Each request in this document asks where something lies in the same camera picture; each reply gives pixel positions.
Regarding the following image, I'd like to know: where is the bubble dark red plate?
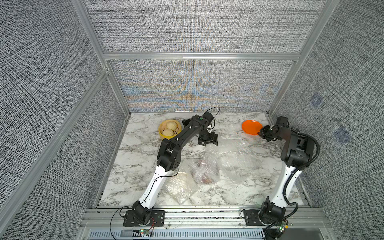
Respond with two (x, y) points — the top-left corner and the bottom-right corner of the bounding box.
(189, 158), (221, 185)

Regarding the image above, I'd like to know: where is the bubble wrap around orange plate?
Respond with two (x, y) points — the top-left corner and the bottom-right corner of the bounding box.
(204, 138), (261, 185)

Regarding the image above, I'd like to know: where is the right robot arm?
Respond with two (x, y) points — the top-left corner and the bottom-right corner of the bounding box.
(258, 124), (321, 226)

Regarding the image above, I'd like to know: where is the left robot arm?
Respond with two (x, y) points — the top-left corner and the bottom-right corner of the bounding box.
(132, 111), (218, 225)

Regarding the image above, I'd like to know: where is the bubble wrapped white plate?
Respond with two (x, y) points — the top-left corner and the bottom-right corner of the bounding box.
(165, 172), (199, 205)

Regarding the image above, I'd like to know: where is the black cup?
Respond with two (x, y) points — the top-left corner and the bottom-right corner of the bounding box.
(182, 119), (191, 127)

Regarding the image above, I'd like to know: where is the upper steamed bun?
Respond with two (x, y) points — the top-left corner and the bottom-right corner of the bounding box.
(166, 121), (178, 131)

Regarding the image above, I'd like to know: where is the steamed bun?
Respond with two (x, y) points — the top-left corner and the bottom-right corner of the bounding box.
(166, 121), (178, 131)
(162, 129), (174, 137)

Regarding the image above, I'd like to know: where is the lower steamed bun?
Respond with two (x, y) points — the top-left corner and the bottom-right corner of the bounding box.
(162, 129), (174, 137)

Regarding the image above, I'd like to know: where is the yellow bamboo steamer basket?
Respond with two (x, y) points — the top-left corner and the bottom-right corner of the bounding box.
(158, 120), (182, 140)

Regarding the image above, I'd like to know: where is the right base circuit board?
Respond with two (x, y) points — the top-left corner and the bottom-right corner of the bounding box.
(277, 223), (288, 238)

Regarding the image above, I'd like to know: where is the base circuit board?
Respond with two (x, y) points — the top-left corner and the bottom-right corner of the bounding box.
(277, 223), (288, 238)
(139, 229), (150, 236)

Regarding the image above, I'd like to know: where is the left base circuit board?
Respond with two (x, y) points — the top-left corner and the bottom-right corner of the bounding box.
(139, 229), (150, 236)

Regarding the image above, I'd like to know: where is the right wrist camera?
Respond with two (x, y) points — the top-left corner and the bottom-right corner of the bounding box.
(276, 116), (290, 128)

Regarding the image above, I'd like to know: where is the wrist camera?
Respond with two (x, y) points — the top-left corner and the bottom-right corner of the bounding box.
(202, 111), (215, 130)
(276, 116), (290, 128)

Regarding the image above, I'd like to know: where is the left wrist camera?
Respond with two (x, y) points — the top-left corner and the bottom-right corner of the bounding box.
(202, 111), (215, 130)

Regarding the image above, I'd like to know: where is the left camera cable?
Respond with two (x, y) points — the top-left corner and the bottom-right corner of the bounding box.
(203, 106), (221, 130)

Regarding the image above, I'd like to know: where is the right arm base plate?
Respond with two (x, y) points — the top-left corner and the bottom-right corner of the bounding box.
(240, 209), (266, 227)

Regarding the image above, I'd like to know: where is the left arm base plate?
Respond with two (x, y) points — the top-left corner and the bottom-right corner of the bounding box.
(123, 210), (166, 227)

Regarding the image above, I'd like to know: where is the aluminium front rail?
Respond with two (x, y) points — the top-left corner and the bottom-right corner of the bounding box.
(80, 206), (332, 230)

